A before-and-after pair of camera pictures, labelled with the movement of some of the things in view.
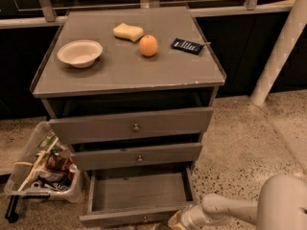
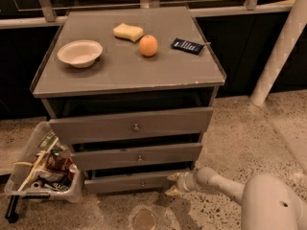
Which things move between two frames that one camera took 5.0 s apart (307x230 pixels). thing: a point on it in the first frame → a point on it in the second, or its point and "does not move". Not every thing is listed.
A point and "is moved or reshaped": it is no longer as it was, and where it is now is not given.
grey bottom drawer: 136,195 is moved or reshaped
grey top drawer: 92,128 does not move
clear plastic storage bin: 45,170 does not move
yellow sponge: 127,32 does not move
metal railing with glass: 46,5 does not move
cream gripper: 189,218 → 182,181
